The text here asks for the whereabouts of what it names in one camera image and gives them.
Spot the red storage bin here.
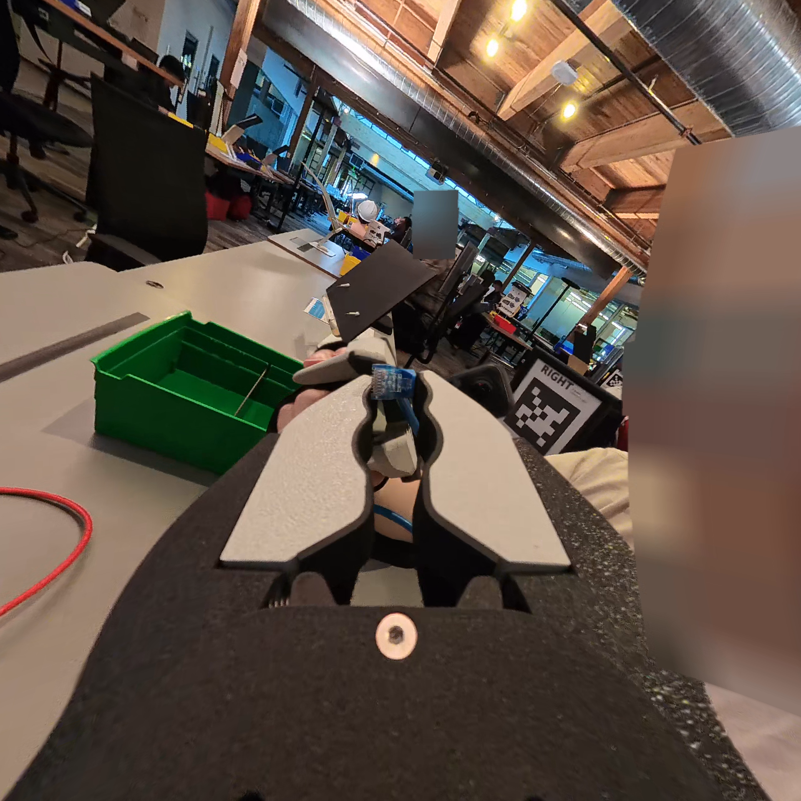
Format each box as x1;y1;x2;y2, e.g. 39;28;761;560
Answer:
205;191;251;221

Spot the silver spiral duct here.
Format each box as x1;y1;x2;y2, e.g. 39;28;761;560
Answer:
613;0;801;135

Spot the person's right hand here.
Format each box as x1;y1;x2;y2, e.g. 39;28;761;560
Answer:
277;347;345;434

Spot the red ethernet cable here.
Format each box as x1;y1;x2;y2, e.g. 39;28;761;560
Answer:
0;487;95;617

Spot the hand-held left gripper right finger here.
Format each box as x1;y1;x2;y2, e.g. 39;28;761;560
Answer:
416;371;572;573

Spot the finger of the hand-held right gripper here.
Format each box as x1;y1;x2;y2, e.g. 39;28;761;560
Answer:
368;424;420;481

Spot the long grey ceiling duct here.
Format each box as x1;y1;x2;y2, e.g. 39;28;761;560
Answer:
263;0;648;276

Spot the blue ethernet cable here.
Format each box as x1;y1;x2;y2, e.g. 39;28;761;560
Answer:
371;365;421;543

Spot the green plastic bin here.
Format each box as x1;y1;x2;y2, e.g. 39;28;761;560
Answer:
91;311;307;476

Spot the thin metal pin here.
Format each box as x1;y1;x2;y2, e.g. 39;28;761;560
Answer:
234;365;271;415

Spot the black ceiling pipe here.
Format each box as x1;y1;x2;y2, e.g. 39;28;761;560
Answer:
557;0;702;145

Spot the framed marker sign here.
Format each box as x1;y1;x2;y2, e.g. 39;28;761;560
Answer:
510;358;623;456

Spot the black flat board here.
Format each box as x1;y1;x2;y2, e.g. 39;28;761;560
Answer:
325;241;439;342

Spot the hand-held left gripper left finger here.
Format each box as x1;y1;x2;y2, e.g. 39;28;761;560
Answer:
219;375;376;570

